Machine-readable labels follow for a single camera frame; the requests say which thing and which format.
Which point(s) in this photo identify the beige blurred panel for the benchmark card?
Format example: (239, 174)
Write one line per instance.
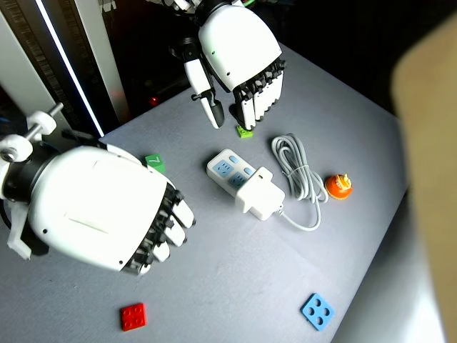
(432, 143)

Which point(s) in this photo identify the white cabinet panel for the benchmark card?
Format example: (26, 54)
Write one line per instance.
(25, 71)

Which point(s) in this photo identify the white power strip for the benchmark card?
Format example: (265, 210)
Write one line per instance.
(223, 168)

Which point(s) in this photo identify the white charger adapter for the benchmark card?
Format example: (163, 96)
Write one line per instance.
(258, 193)

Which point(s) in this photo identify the white light strip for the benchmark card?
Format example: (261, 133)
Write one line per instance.
(68, 68)

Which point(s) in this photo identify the flat red stud brick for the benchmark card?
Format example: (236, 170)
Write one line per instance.
(133, 317)

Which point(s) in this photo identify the orange toy cake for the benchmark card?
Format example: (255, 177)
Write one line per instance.
(338, 187)

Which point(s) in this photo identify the small thick green brick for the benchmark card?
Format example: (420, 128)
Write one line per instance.
(245, 134)

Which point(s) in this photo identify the blue four-hole block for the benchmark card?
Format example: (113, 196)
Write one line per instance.
(317, 312)

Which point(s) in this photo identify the green number cube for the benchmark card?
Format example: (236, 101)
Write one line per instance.
(155, 161)

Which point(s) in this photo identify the grey table cloth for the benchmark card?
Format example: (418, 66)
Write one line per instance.
(250, 268)

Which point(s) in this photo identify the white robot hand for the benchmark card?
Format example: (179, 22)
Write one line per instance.
(100, 207)
(239, 43)

